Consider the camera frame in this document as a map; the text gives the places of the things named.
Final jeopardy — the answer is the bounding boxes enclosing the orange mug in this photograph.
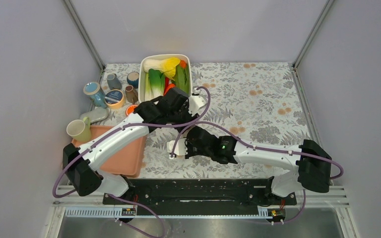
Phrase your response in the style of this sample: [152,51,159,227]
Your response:
[125,104,138,116]

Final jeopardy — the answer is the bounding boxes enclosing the brown mug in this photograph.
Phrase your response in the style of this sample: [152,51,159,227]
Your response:
[125,85,138,104]

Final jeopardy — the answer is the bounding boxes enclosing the light blue glazed mug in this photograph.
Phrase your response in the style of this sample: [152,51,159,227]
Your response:
[83,82,108,109]

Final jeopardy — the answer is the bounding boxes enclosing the light green mug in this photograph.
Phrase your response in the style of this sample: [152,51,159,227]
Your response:
[66,117,92,143]

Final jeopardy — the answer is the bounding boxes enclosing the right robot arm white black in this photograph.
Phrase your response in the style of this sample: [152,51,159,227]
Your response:
[185,126,331,204]

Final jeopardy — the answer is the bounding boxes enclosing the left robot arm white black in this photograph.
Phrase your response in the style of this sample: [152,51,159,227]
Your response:
[63,87,210,204]

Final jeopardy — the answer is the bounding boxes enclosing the dark blue mug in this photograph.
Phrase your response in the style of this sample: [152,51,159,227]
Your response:
[127,72,140,89]

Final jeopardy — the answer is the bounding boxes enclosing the grey mug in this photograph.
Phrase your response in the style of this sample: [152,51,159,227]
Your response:
[107,73,122,90]

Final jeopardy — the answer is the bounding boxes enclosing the orange carrot toy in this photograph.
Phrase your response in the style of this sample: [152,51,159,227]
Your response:
[163,83,176,95]

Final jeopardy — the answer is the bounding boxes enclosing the green leafy vegetable toy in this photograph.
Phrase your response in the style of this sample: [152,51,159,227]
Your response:
[174,65,190,94]

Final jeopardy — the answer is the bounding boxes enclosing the red chili toy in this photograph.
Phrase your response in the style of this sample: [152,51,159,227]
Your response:
[165,77,170,88]

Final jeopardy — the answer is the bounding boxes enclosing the bok choy toy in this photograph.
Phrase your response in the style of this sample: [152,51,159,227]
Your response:
[144,69,165,101]

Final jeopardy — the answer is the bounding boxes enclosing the napa cabbage toy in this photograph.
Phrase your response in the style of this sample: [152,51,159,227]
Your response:
[142,57,181,79]

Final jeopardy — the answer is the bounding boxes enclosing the white vegetable tray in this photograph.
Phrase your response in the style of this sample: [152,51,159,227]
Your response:
[138,54,193,102]

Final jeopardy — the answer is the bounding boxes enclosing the pink plastic tray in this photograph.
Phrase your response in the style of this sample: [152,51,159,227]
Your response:
[70,126,147,179]

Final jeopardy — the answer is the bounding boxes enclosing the floral table mat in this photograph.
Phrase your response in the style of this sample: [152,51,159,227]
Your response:
[92,62,319,180]

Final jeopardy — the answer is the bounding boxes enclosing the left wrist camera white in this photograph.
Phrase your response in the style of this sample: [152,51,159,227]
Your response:
[189,95,207,116]

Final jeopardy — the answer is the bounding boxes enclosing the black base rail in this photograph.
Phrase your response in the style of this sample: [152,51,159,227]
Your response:
[121,179,297,216]

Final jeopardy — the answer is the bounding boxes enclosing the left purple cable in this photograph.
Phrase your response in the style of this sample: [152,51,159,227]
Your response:
[52,86,211,238]

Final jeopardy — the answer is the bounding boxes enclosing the purple cable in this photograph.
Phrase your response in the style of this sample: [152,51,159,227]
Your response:
[169,121,344,226]
[52,86,211,238]

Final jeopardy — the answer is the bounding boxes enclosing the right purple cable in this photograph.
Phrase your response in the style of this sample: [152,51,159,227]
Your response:
[169,121,344,226]

